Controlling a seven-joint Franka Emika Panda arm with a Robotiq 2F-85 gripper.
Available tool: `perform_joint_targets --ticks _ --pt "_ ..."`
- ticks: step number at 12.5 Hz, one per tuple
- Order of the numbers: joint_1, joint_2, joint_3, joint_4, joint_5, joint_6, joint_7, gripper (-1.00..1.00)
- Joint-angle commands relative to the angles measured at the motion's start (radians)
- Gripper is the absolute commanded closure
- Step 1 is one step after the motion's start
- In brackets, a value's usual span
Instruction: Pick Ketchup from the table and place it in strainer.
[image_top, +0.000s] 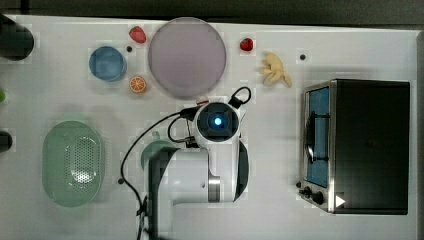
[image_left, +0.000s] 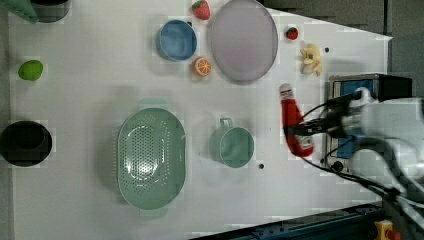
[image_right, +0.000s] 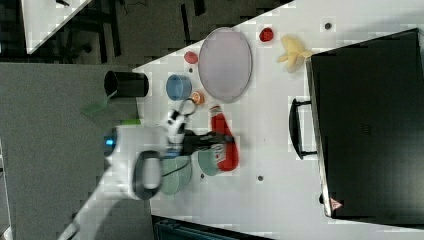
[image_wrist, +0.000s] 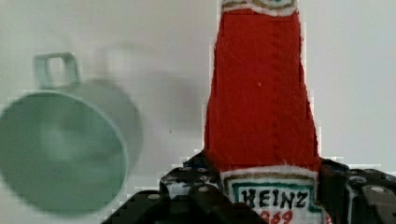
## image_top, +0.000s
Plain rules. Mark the red ketchup bottle toy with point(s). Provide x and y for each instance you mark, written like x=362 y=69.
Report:
x=203 y=102

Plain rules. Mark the black cylinder lower left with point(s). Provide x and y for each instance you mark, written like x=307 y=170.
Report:
x=6 y=141

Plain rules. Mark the purple round plate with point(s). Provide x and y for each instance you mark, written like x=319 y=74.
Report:
x=187 y=57

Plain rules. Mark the green oval strainer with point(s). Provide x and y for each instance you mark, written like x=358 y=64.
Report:
x=73 y=164

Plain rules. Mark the silver black toaster oven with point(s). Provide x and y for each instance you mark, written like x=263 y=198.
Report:
x=355 y=146

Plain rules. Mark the green mug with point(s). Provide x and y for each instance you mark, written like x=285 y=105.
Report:
x=156 y=150

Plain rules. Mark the orange slice toy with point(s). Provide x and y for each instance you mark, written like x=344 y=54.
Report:
x=138 y=85

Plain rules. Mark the pink strawberry toy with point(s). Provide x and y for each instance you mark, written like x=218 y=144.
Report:
x=138 y=35

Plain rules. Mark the blue bowl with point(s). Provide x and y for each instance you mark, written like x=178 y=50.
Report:
x=108 y=64

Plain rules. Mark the green lime toy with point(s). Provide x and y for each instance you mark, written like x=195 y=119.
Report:
x=2 y=96

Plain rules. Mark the black cylinder upper left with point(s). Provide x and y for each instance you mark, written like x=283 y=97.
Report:
x=16 y=41

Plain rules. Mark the red strawberry toy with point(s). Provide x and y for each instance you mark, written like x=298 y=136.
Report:
x=246 y=44

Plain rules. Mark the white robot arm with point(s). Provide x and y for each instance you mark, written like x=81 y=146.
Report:
x=215 y=171

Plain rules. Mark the black cylinder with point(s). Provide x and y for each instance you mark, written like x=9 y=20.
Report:
x=6 y=141
x=16 y=41

